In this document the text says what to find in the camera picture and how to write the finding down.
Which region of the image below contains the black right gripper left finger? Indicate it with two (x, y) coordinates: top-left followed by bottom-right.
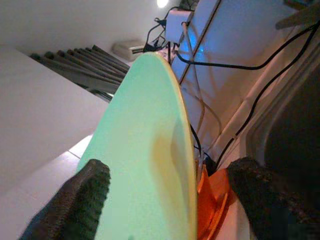
(18, 158), (112, 240)

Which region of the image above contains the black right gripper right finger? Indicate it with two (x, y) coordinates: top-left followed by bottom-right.
(227, 156), (320, 240)

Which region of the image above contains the green plate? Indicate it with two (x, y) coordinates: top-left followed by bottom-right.
(76, 51), (198, 240)

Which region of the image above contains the orange plate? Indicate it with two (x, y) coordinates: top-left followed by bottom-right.
(196, 163), (237, 240)

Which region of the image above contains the grey curtain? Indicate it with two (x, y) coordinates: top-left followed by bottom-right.
(29, 44), (131, 102)

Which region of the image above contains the white air conditioner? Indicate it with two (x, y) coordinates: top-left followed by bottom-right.
(111, 39), (149, 61)

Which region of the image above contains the black wall cable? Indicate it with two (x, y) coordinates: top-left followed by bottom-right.
(214, 24), (320, 168)
(173, 19), (320, 71)

